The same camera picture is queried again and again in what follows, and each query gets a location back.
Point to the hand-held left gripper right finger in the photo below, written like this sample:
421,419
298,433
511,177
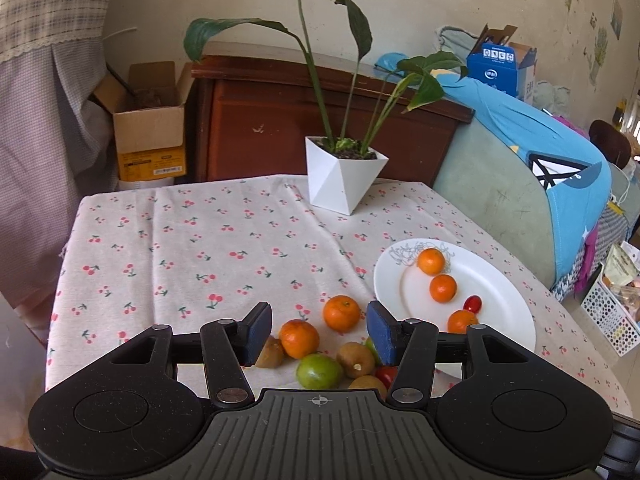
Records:
378,335

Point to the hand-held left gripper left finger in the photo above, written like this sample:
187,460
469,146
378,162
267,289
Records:
257,335

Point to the round green fruit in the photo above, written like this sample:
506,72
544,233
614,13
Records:
318,371
370,346

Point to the brown kiwi with white spot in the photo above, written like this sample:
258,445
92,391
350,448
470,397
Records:
356,357

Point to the red cherry tomato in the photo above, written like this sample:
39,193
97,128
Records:
386,375
472,303

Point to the orange mandarin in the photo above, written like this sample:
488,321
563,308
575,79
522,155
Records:
461,321
431,261
299,338
341,313
443,288

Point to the white oval plate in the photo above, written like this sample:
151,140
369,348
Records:
490,285

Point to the cherry print tablecloth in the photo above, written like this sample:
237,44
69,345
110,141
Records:
200,240

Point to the white faceted plant pot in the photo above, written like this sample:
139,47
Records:
340,180

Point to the green sofa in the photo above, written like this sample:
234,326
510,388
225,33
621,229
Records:
490,185

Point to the dark wooden cabinet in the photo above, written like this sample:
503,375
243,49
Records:
260,110

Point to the purple cloth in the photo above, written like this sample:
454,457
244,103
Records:
590,255

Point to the white plastic basket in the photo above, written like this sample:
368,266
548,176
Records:
607,310

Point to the open cardboard box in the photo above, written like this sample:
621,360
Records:
150,130

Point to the houndstooth knit cloth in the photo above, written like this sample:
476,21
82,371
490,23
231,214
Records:
607,230

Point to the blue and white carton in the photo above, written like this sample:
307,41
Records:
495,70

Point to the dark brown chair back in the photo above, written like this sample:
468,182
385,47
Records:
610,142

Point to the green leafy plant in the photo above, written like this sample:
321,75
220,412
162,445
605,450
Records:
361,25

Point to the plaid curtain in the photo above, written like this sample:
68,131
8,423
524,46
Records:
40,110

